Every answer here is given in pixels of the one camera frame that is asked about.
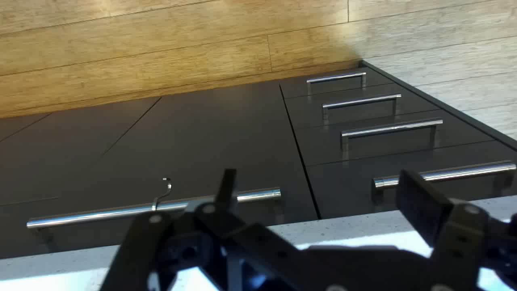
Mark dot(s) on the dark drawer cabinet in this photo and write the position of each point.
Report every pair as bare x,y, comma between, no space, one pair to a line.
343,182

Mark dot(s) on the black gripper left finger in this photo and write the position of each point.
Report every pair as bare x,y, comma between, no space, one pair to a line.
240,255

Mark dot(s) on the dark bin compartment front panel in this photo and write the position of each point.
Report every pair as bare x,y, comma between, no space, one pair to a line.
117,155

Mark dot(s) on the steel drawer handle top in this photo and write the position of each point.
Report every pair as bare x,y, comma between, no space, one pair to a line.
361,74

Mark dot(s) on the small metal hook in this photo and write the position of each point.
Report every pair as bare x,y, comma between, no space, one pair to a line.
169,187

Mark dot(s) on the steel drawer handle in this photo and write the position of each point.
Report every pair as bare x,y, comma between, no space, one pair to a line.
356,102
346,135
451,173
361,74

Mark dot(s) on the steel drawer handle bottom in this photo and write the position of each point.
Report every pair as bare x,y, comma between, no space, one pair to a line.
451,173

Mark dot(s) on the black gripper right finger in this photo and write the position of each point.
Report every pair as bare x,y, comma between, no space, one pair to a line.
455,231

